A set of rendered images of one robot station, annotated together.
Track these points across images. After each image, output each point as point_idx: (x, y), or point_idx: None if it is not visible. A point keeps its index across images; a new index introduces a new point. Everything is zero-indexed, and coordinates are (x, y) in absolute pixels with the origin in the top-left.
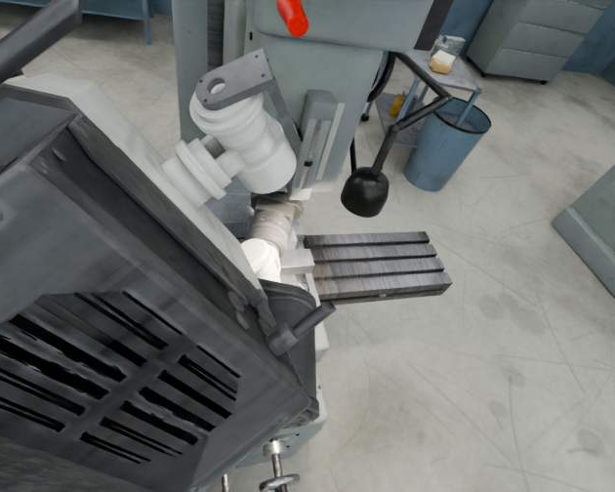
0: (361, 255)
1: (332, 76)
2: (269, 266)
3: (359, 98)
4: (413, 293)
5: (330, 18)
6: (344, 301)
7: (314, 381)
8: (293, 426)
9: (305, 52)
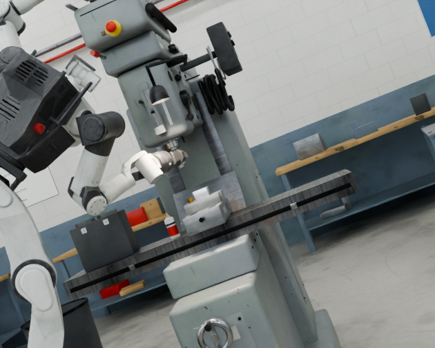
0: (279, 196)
1: (145, 77)
2: (146, 158)
3: (161, 79)
4: (322, 195)
5: (125, 58)
6: (263, 221)
7: (105, 117)
8: (99, 131)
9: (130, 74)
